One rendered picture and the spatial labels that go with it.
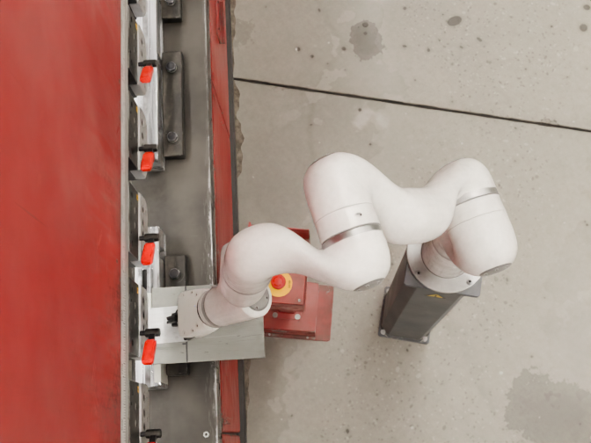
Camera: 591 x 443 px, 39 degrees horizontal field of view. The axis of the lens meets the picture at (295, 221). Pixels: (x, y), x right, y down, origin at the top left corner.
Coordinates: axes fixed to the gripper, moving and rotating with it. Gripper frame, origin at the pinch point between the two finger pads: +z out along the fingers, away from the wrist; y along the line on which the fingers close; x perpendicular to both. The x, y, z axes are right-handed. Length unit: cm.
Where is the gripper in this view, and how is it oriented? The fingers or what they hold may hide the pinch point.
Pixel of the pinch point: (176, 319)
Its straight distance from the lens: 191.3
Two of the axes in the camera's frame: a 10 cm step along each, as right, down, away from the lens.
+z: -6.2, 2.4, 7.5
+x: 7.9, 1.2, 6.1
